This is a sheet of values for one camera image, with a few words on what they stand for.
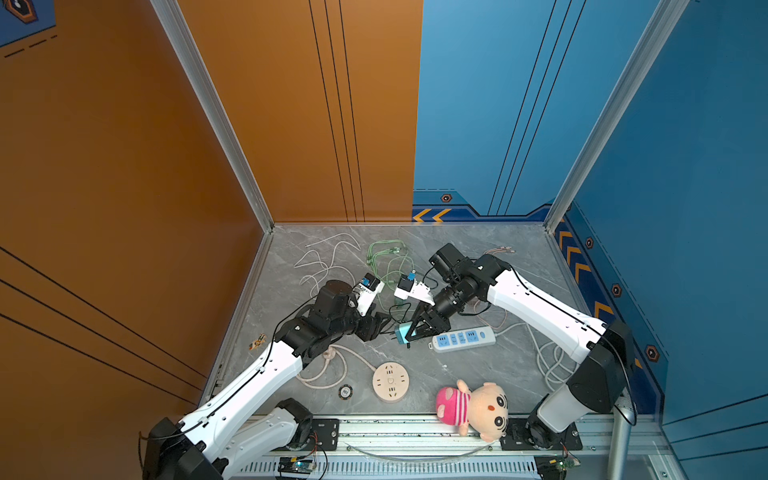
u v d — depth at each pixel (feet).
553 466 2.30
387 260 3.52
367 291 2.15
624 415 2.41
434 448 2.38
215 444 1.33
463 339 2.85
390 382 2.59
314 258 3.57
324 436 2.42
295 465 2.32
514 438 2.37
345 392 2.64
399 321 2.19
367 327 2.17
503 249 3.68
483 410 2.29
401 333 2.17
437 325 2.05
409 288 2.08
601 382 1.61
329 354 2.78
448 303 2.05
